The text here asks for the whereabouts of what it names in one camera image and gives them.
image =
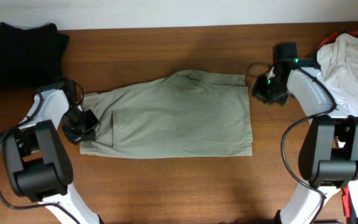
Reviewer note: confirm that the khaki green shorts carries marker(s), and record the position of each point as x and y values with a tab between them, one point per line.
191	113

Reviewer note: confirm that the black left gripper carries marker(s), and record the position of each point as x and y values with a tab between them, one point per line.
88	134

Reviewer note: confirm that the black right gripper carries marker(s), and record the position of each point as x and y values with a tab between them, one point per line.
258	93

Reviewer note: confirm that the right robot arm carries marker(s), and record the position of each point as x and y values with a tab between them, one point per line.
328	158

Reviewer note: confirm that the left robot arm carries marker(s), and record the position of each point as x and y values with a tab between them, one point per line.
37	164

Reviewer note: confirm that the folded black garment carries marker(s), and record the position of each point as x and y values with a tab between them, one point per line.
31	58

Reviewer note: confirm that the white garment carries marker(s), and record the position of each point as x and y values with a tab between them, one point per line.
357	93

